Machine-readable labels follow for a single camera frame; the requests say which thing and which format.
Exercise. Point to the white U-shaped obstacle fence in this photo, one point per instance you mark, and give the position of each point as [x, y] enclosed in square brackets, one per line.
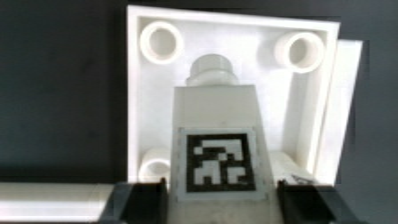
[305, 127]

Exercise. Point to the white table leg with tag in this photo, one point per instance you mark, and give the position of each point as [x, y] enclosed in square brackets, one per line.
[287, 170]

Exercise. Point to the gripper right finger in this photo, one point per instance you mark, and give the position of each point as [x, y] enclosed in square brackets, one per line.
[314, 205]

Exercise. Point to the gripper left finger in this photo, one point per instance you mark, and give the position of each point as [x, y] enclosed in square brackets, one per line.
[138, 204]

